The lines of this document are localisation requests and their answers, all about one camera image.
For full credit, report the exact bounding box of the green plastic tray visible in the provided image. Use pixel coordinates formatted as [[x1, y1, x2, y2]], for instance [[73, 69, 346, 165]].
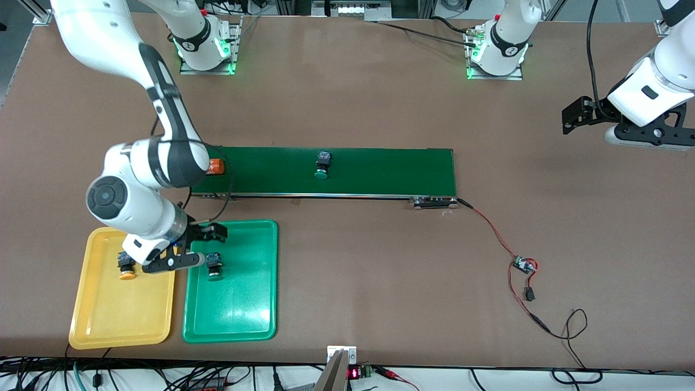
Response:
[[182, 219, 279, 344]]

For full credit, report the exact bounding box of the yellow plastic tray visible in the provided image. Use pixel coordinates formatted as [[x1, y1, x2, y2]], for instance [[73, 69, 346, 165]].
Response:
[[68, 227, 179, 350]]

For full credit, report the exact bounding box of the green belt conveyor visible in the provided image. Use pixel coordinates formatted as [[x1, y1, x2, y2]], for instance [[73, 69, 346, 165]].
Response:
[[188, 146, 459, 210]]

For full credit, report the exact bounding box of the silver equipment box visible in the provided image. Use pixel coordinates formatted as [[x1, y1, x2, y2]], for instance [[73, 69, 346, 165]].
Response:
[[311, 0, 393, 21]]

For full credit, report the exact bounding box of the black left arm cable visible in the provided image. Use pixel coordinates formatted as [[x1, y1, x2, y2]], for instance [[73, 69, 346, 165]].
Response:
[[586, 0, 614, 117]]

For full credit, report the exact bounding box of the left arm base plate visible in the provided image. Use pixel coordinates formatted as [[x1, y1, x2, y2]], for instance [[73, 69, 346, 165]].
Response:
[[467, 30, 525, 81]]

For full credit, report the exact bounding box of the red and black wire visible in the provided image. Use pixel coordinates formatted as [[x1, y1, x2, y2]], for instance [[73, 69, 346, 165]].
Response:
[[458, 198, 553, 335]]

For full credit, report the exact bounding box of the black cable across table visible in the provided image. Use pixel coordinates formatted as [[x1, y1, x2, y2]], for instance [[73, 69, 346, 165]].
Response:
[[375, 16, 478, 47]]

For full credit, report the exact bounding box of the thin black looped cable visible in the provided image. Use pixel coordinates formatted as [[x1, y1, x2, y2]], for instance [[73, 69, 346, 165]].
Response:
[[546, 308, 603, 384]]

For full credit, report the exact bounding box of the silver camera mount bracket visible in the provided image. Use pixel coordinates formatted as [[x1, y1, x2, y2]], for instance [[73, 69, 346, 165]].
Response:
[[312, 345, 358, 391]]

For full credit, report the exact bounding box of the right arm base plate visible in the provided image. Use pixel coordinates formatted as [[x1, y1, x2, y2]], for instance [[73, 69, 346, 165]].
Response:
[[179, 16, 242, 75]]

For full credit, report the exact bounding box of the red clip lead wire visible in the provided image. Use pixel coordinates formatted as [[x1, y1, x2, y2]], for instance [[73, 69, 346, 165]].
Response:
[[377, 368, 420, 391]]

